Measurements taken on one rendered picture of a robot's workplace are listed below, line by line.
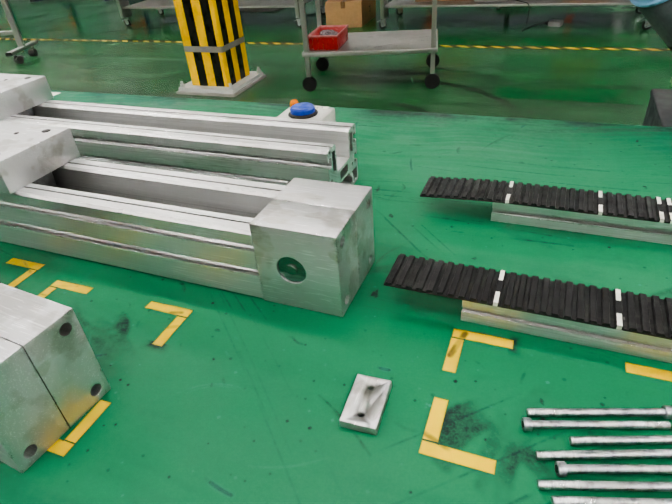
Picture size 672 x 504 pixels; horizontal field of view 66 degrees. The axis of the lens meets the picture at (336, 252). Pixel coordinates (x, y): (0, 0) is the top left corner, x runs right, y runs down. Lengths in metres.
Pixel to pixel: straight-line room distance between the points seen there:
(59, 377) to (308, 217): 0.25
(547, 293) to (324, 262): 0.20
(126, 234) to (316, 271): 0.23
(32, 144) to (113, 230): 0.16
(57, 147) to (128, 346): 0.31
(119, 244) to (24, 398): 0.25
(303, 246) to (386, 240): 0.17
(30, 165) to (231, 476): 0.46
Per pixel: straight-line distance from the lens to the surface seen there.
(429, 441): 0.42
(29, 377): 0.45
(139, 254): 0.62
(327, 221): 0.48
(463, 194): 0.65
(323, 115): 0.84
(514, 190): 0.67
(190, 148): 0.78
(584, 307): 0.51
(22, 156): 0.72
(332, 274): 0.49
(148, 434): 0.47
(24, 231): 0.75
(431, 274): 0.52
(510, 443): 0.43
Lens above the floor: 1.13
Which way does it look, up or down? 35 degrees down
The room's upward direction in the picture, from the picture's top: 5 degrees counter-clockwise
